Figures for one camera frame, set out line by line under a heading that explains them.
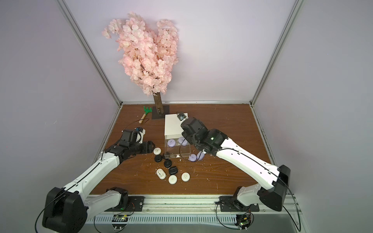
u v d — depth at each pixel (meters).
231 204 0.72
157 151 0.90
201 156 0.88
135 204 0.74
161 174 0.81
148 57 0.65
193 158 0.88
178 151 0.93
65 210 0.39
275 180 0.38
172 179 0.79
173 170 0.83
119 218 0.72
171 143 0.83
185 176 0.81
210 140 0.46
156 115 1.13
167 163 0.86
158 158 0.87
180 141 0.84
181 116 0.59
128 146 0.64
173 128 0.90
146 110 1.14
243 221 0.70
